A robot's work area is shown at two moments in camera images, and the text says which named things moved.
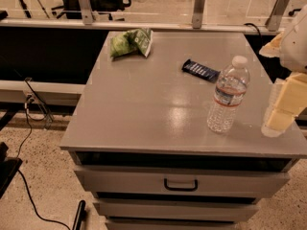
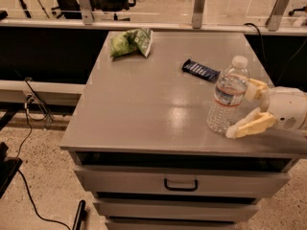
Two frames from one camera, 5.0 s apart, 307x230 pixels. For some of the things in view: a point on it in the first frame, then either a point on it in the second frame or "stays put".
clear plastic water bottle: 229,92 stays put
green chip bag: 134,40 stays put
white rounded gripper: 295,47 to 287,107
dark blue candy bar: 193,67 stays put
